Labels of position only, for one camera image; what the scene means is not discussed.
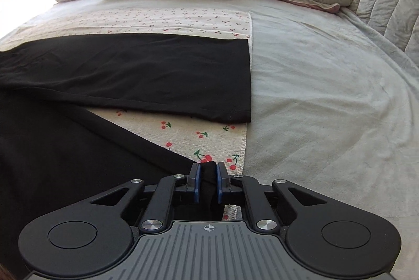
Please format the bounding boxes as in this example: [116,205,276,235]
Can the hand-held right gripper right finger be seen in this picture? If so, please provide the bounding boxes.
[215,162,328,231]

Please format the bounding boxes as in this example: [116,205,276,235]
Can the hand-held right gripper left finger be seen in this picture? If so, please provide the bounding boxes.
[90,162,201,233]

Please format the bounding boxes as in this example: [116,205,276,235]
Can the black pants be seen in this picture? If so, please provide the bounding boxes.
[0,34,252,280]

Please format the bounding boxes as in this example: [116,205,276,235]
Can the cherry print white cloth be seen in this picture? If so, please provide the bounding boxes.
[0,8,255,222]

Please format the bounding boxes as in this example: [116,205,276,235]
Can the grey bed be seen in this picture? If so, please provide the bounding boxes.
[0,0,419,280]

